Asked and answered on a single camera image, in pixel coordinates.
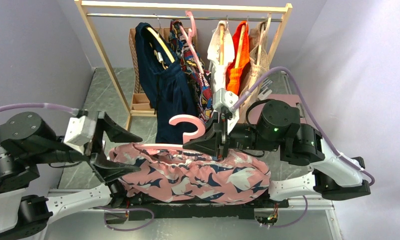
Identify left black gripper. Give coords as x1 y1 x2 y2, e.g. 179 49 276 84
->
30 111 144 181

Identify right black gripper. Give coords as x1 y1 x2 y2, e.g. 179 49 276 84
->
183 111 282 160

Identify pink plastic hanger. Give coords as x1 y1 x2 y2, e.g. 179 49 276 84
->
132 114 206 151
179 10 210 75

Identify pink patterned shorts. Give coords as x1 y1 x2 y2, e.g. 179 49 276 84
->
109 143 271 205

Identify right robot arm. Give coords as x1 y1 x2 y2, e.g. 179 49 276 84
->
183 99 371 207

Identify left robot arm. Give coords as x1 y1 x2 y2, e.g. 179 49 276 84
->
0 110 142 240

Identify orange shorts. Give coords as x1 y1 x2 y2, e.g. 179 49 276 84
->
226 21 250 95

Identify wooden hanger in beige garment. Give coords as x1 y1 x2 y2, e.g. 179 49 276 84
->
249 13 273 97

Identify wooden hanger in white garment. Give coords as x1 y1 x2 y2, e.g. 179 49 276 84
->
219 23 226 66

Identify wooden hanger in orange shorts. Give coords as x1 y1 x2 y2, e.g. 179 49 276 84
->
234 22 247 68

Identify yellow hanger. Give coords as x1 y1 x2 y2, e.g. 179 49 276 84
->
146 26 175 63

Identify colourful patterned garment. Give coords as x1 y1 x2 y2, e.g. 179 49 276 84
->
168 19 213 122

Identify navy blue garment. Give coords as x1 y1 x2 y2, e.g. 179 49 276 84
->
134 22 197 145

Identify white garment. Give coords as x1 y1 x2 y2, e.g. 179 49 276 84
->
207 20 235 94

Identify pink clipboard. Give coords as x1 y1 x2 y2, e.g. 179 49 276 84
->
268 94 307 124

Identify beige garment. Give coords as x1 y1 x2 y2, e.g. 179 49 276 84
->
239 21 271 110

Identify metal hanging rod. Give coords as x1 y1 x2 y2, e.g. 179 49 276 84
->
86 13 268 22

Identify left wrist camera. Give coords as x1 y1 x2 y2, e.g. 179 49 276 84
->
63 116 96 154

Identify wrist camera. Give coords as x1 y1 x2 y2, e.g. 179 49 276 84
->
212 88 240 133
63 116 96 154

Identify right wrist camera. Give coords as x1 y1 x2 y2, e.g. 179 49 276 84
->
212 88 240 133

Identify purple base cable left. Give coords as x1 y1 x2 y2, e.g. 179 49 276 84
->
99 207 154 232

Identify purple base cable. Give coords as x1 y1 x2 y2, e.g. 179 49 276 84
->
259 195 309 230
99 207 154 232

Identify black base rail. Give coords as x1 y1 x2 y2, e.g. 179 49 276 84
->
109 191 289 221

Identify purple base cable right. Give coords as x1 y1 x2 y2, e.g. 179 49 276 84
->
259 195 309 230

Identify wooden clothes rack frame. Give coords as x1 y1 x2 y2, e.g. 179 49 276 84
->
75 0 293 130

